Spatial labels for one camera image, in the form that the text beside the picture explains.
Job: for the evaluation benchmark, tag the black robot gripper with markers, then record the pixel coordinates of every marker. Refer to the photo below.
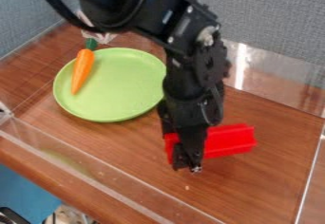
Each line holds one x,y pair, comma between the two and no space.
188,115

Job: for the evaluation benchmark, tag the red rectangular block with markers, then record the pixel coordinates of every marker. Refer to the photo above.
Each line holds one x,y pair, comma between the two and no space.
228,140

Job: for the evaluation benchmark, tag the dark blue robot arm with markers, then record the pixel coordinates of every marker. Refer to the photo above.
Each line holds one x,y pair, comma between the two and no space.
184,27

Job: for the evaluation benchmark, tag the green round plate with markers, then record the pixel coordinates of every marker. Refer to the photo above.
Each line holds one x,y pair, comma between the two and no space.
124,87

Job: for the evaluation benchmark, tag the orange toy carrot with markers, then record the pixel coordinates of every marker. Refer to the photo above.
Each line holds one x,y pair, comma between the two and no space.
84,65

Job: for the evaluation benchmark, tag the clear acrylic enclosure wall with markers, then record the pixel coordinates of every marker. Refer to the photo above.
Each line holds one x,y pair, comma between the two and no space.
108,167

